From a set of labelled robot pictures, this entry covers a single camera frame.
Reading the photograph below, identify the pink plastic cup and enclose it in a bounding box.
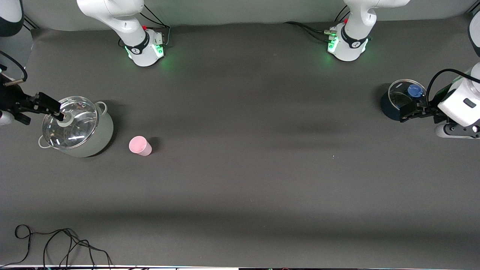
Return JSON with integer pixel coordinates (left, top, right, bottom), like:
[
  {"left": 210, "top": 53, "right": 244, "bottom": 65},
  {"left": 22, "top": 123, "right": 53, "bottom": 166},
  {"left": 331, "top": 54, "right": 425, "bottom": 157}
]
[{"left": 129, "top": 136, "right": 153, "bottom": 156}]

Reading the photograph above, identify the dark blue cooking pot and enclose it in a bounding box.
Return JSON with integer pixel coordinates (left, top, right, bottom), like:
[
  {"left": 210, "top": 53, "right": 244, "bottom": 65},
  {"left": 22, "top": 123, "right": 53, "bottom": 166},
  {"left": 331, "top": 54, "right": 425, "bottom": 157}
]
[{"left": 380, "top": 79, "right": 428, "bottom": 121}]

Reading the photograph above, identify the glass lid with blue knob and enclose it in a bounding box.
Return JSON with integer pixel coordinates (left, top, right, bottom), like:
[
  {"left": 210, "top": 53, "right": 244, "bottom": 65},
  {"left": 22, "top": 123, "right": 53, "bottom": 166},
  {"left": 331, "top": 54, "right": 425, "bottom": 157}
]
[{"left": 388, "top": 79, "right": 427, "bottom": 109}]

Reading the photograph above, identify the glass lid with copper knob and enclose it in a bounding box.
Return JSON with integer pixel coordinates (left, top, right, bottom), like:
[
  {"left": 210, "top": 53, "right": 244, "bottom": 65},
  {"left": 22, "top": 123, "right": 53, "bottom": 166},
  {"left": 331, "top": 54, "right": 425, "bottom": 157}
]
[{"left": 42, "top": 96, "right": 100, "bottom": 150}]

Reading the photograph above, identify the pale green cooking pot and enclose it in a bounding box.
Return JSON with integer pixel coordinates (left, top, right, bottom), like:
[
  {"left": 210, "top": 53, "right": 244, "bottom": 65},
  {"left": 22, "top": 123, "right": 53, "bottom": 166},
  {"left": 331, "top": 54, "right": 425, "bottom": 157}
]
[{"left": 37, "top": 97, "right": 114, "bottom": 158}]

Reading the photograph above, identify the dark grey table mat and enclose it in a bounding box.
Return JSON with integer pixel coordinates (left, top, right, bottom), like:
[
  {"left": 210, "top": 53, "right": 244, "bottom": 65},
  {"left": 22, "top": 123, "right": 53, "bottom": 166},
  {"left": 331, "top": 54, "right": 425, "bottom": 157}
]
[{"left": 0, "top": 13, "right": 480, "bottom": 267}]

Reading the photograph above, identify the thin black looped cable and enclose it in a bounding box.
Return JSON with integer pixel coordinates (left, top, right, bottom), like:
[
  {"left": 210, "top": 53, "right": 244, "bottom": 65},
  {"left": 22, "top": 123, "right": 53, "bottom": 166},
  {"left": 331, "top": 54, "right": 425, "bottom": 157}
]
[{"left": 0, "top": 224, "right": 49, "bottom": 267}]

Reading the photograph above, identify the thin black tangled cable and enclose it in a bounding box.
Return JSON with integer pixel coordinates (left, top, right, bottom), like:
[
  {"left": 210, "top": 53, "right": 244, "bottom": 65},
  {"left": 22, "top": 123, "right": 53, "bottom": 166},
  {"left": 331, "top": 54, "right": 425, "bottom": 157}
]
[{"left": 43, "top": 228, "right": 113, "bottom": 269}]

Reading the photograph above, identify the black left arm base cable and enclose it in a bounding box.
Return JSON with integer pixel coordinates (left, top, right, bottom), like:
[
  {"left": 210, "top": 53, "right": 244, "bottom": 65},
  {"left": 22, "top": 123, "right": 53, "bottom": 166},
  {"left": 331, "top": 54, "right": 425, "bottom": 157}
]
[{"left": 283, "top": 21, "right": 338, "bottom": 42}]

